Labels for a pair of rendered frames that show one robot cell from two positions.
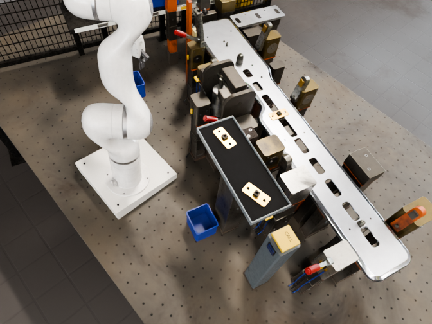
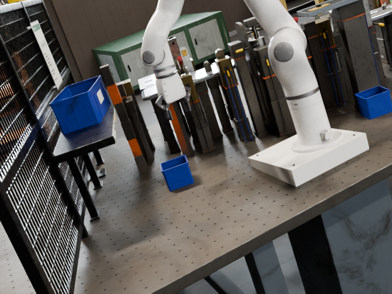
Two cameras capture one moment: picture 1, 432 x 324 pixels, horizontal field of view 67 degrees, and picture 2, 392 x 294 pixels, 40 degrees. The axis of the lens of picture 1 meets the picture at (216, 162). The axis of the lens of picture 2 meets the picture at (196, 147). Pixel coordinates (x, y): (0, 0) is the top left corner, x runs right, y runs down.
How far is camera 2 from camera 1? 220 cm
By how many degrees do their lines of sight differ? 57
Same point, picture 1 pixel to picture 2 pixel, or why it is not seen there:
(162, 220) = (370, 129)
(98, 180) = (320, 151)
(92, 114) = (287, 32)
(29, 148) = (251, 230)
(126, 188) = (333, 135)
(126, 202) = (350, 133)
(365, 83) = not seen: hidden behind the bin
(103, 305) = not seen: outside the picture
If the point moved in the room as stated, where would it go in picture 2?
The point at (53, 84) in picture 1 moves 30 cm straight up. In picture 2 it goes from (133, 244) to (100, 164)
